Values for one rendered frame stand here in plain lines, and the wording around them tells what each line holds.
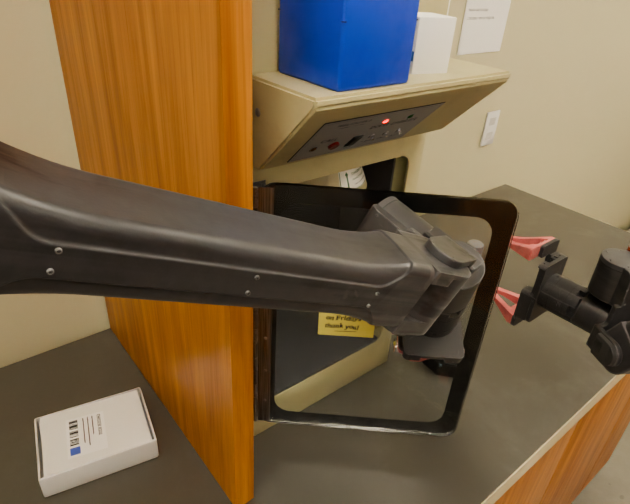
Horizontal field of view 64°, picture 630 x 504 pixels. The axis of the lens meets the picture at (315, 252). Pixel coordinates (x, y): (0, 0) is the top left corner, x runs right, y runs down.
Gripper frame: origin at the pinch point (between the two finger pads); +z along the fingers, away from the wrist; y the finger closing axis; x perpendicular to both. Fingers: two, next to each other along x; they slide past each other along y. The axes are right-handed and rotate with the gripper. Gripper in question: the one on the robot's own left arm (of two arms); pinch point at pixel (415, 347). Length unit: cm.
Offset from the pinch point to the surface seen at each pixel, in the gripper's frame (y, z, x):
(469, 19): -105, 16, 23
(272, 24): -21.3, -29.6, -19.6
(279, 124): -11.7, -24.8, -17.9
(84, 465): 13.6, 17.9, -44.2
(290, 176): -15.9, -12.9, -17.3
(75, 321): -16, 33, -61
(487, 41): -109, 25, 31
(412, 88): -17.4, -25.9, -4.5
